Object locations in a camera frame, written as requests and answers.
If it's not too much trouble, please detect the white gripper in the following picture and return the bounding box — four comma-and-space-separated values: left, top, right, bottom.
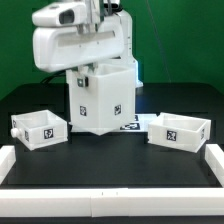
32, 2, 124, 72

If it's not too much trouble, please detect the tall white drawer cabinet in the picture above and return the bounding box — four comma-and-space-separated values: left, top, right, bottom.
66, 64, 135, 135

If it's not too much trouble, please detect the white drawer with knob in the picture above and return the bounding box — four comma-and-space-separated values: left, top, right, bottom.
11, 110, 68, 150

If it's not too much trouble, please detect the white drawer without knob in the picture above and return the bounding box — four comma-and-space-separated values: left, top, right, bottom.
148, 113, 211, 153

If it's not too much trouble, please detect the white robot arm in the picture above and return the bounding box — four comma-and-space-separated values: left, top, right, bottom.
32, 0, 138, 76

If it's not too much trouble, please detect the white marker tag plate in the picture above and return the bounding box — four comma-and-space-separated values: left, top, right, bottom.
70, 113, 158, 134

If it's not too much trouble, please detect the white U-shaped border fence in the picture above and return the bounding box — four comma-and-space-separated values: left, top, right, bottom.
0, 143, 224, 218

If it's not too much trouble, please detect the black cable bundle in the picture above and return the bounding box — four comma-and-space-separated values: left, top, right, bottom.
40, 73, 68, 84

